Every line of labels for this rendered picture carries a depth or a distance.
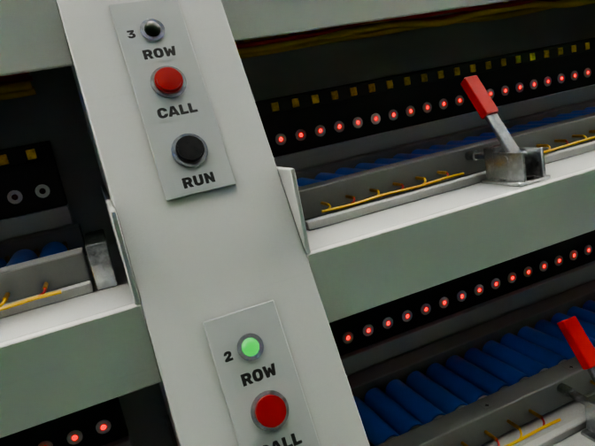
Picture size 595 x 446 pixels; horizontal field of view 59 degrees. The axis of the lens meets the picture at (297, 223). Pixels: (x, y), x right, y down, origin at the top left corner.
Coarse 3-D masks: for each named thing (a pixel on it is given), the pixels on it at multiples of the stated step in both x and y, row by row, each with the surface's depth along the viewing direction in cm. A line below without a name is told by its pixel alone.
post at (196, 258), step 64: (64, 0) 30; (128, 0) 31; (192, 0) 32; (128, 128) 29; (256, 128) 32; (128, 192) 29; (256, 192) 31; (128, 256) 28; (192, 256) 29; (256, 256) 30; (192, 320) 28; (320, 320) 30; (192, 384) 27; (320, 384) 29
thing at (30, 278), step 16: (48, 256) 32; (64, 256) 31; (80, 256) 31; (0, 272) 30; (16, 272) 30; (32, 272) 30; (48, 272) 31; (64, 272) 31; (80, 272) 31; (0, 288) 30; (16, 288) 30; (32, 288) 31; (48, 288) 31; (0, 304) 29; (16, 304) 29
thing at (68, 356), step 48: (0, 240) 42; (96, 240) 32; (96, 288) 32; (0, 336) 27; (48, 336) 26; (96, 336) 27; (144, 336) 28; (0, 384) 25; (48, 384) 26; (96, 384) 27; (144, 384) 28; (0, 432) 26
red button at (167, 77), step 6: (162, 72) 30; (168, 72) 30; (174, 72) 30; (156, 78) 30; (162, 78) 30; (168, 78) 30; (174, 78) 30; (180, 78) 30; (156, 84) 30; (162, 84) 30; (168, 84) 30; (174, 84) 30; (180, 84) 30; (162, 90) 30; (168, 90) 30; (174, 90) 30
